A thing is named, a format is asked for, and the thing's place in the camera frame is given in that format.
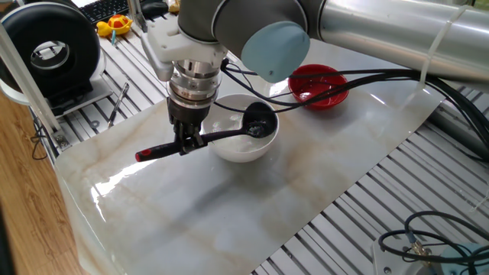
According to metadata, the yellow turtle toy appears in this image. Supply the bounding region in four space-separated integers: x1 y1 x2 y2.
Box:
95 14 134 39

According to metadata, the aluminium frame post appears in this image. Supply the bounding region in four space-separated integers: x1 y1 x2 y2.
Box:
127 0 149 32
0 22 73 152

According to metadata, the silver corner bracket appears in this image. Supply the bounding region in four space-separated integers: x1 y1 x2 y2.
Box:
50 128 73 152

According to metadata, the black ladle with red accents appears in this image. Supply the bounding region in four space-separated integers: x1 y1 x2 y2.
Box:
134 101 279 163

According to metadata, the marble pattern table mat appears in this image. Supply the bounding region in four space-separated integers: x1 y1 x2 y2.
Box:
54 37 446 275

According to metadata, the white ceramic bowl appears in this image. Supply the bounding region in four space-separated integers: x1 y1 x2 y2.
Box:
201 93 280 164

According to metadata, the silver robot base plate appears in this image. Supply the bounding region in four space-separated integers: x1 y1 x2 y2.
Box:
371 235 444 275

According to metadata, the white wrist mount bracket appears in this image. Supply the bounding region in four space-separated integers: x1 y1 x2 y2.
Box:
140 17 229 83

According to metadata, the slim screwdriver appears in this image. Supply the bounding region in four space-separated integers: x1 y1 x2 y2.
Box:
106 82 131 129

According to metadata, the silver force torque sensor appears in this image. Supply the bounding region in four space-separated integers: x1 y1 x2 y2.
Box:
167 59 223 110

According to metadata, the thin black cable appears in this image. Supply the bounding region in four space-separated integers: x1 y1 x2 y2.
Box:
29 115 50 161

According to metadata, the black round ring device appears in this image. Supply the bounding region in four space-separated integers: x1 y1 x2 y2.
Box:
0 2 102 101

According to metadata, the red bowl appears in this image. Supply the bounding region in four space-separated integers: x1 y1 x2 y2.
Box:
287 63 351 112

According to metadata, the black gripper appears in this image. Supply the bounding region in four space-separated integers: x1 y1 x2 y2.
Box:
167 97 212 157

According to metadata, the black computer mouse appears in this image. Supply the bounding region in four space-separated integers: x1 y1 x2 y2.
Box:
140 0 170 19

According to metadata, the white zip tie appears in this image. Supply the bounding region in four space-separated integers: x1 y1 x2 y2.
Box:
417 4 470 91

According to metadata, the white device base plate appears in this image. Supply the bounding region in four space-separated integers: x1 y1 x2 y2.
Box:
0 49 115 118

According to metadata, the black keyboard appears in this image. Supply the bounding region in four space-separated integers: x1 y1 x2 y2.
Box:
78 0 131 26

